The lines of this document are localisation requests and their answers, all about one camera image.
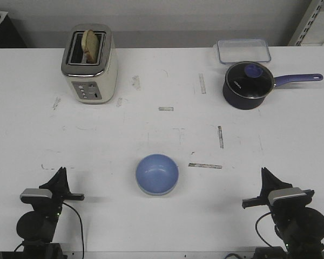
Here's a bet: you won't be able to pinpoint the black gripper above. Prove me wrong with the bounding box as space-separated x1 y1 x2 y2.
37 167 85 206
242 167 315 209

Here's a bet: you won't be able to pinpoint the blue bowl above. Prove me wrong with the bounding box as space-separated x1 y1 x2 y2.
136 154 179 196

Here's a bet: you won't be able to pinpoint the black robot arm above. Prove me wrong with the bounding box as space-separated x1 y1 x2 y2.
11 167 85 258
242 167 324 258

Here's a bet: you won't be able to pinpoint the dark blue saucepan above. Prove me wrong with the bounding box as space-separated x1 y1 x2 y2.
222 61 323 110

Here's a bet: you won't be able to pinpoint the glass pot lid blue knob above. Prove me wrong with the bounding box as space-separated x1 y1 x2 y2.
225 62 274 99

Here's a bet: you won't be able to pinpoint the cream and chrome toaster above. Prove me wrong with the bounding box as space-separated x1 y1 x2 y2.
61 24 118 104

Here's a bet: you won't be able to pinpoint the clear plastic food container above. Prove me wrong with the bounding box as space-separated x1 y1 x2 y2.
214 38 272 64

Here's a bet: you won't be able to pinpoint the slice of toast bread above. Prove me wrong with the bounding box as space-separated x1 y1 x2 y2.
81 30 100 64

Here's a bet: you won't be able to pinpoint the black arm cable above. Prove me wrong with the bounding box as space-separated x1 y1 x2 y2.
255 212 276 248
62 202 85 259

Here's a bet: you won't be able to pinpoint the white metal shelf rail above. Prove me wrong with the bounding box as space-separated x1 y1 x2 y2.
287 0 324 46

